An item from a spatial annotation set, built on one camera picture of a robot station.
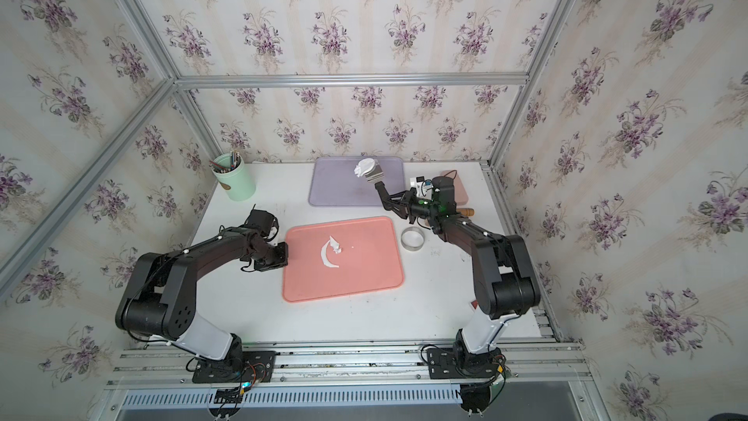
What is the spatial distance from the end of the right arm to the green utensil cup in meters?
0.50

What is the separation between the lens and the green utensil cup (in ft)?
3.28

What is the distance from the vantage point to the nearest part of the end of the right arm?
0.73 metres
